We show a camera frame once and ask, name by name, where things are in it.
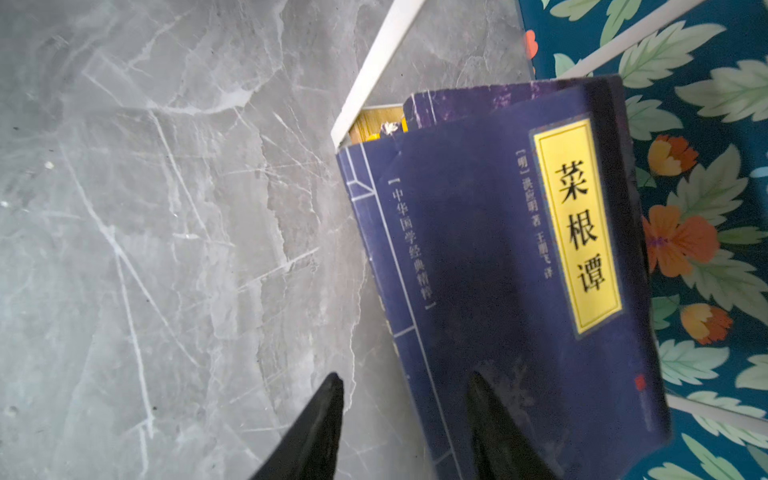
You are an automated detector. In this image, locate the white metal wooden book shelf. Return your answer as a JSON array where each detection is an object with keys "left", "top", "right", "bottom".
[{"left": 331, "top": 0, "right": 767, "bottom": 435}]

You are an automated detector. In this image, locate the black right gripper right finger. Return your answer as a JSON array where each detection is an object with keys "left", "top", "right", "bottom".
[{"left": 467, "top": 372, "right": 557, "bottom": 480}]

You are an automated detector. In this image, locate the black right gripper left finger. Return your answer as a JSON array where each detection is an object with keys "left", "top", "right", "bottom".
[{"left": 250, "top": 372, "right": 344, "bottom": 480}]

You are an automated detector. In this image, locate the navy book yellow label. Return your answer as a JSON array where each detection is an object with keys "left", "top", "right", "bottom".
[{"left": 337, "top": 75, "right": 672, "bottom": 479}]

